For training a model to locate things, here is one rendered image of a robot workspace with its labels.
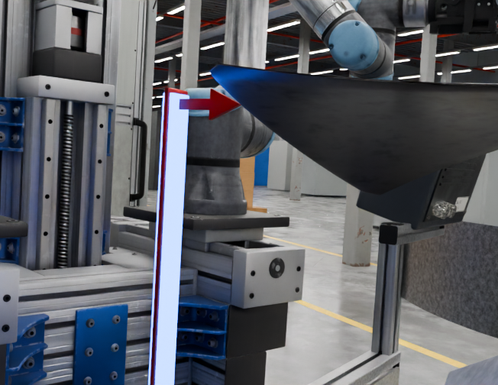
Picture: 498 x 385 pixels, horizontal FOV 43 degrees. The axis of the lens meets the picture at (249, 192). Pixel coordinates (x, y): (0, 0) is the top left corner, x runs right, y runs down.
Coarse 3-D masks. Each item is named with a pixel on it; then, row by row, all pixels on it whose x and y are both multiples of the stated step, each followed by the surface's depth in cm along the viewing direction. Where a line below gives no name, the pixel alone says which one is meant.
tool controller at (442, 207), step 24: (456, 168) 103; (480, 168) 116; (360, 192) 104; (408, 192) 99; (432, 192) 99; (456, 192) 109; (384, 216) 101; (408, 216) 99; (432, 216) 102; (456, 216) 114
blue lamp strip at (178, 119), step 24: (168, 144) 50; (168, 168) 50; (168, 192) 50; (168, 216) 50; (168, 240) 51; (168, 264) 51; (168, 288) 51; (168, 312) 51; (168, 336) 52; (168, 360) 52; (168, 384) 52
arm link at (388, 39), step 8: (376, 32) 116; (384, 32) 116; (392, 32) 117; (384, 40) 116; (392, 40) 117; (392, 48) 117; (392, 56) 117; (384, 64) 113; (392, 64) 118; (352, 72) 114; (376, 72) 113; (384, 72) 116; (392, 72) 118
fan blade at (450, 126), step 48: (240, 96) 41; (288, 96) 39; (336, 96) 37; (384, 96) 36; (432, 96) 35; (480, 96) 34; (336, 144) 47; (384, 144) 46; (432, 144) 45; (480, 144) 44; (384, 192) 54
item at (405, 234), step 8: (384, 224) 96; (408, 224) 98; (384, 232) 95; (392, 232) 95; (400, 232) 95; (408, 232) 101; (416, 232) 104; (424, 232) 105; (432, 232) 108; (440, 232) 112; (384, 240) 95; (392, 240) 95; (400, 240) 95; (408, 240) 98; (416, 240) 102
